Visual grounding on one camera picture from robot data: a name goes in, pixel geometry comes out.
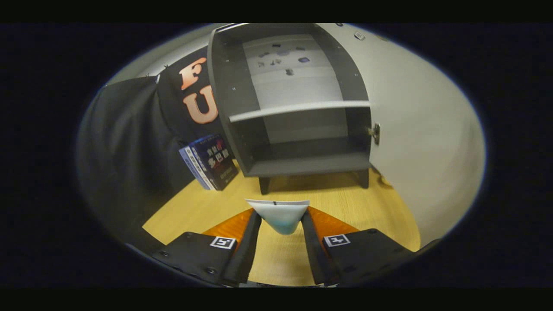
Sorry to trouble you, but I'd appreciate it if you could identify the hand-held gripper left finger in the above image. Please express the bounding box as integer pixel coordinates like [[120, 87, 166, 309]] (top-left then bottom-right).
[[150, 208, 263, 286]]

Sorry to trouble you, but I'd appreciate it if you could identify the dark blue book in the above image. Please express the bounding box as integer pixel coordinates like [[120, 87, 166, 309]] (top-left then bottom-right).
[[178, 133, 239, 191]]

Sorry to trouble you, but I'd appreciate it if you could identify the dark grey cabinet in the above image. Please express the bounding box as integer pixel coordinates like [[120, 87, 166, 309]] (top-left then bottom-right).
[[207, 23, 373, 195]]

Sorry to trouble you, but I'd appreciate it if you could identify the black backdrop cloth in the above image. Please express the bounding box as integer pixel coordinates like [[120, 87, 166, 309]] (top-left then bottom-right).
[[76, 47, 236, 243]]

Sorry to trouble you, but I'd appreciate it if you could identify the white and blue cup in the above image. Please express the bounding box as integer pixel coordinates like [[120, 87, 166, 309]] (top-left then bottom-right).
[[245, 198, 311, 235]]

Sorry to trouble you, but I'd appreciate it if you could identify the white cabinet door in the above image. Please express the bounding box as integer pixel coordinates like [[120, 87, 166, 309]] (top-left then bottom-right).
[[318, 23, 487, 250]]

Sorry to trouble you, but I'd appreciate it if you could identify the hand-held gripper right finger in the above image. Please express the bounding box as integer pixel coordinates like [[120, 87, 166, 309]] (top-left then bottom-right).
[[301, 206, 419, 286]]

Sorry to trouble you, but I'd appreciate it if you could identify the white cabinet shelf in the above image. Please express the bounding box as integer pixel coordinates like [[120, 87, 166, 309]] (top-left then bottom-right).
[[228, 100, 372, 123]]

